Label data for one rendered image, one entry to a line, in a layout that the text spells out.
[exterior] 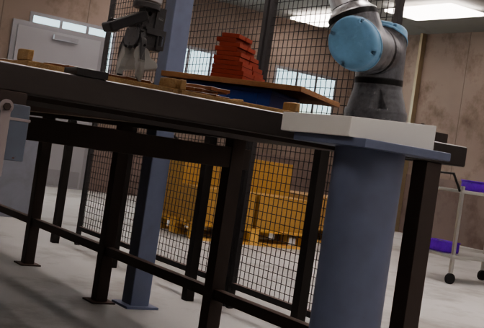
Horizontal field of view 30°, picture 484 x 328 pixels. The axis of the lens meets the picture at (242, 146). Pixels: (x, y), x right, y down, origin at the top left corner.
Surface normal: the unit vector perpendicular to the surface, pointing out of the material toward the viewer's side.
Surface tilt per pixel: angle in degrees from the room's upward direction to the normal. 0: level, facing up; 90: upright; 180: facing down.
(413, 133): 90
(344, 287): 90
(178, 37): 90
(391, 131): 90
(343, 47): 100
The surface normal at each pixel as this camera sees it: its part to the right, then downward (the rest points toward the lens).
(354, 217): -0.28, -0.05
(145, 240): 0.55, 0.07
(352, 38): -0.43, 0.10
